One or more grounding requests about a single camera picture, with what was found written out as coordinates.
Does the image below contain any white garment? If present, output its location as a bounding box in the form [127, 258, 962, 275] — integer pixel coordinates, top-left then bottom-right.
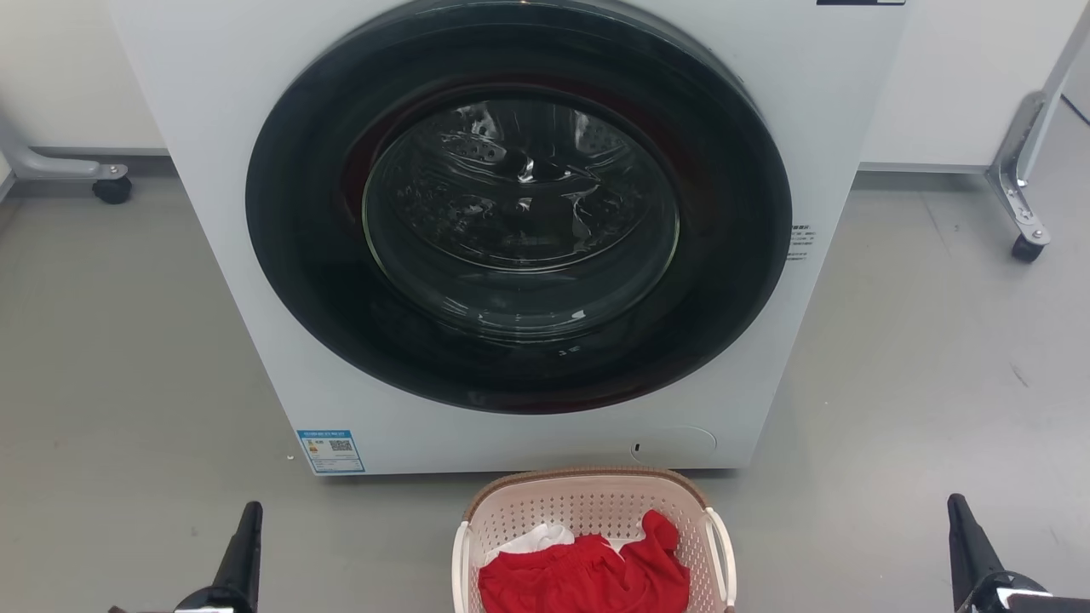
[485, 523, 577, 565]

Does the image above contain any white front-load washing machine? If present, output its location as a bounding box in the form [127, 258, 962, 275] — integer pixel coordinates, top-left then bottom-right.
[108, 0, 912, 477]

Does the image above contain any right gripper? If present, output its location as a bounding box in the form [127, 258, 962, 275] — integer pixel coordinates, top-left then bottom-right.
[947, 493, 1090, 613]

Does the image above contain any pink perforated laundry basket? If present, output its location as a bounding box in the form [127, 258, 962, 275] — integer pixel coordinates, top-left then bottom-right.
[451, 466, 737, 613]

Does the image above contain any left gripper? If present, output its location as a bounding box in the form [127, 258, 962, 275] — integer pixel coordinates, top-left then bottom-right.
[173, 501, 264, 613]

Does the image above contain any red garment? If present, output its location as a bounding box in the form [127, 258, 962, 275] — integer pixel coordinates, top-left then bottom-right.
[478, 509, 691, 613]

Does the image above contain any black round washer door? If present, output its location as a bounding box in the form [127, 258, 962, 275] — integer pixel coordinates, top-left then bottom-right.
[245, 0, 794, 415]

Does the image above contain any blue energy label sticker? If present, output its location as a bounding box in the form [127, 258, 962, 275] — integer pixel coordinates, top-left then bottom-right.
[296, 428, 366, 475]

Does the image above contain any round white filter cover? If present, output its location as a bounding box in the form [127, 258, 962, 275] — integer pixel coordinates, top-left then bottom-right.
[630, 425, 718, 467]

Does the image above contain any grey metal frame leg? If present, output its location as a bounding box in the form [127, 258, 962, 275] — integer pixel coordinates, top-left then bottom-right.
[985, 4, 1090, 249]
[0, 111, 129, 183]

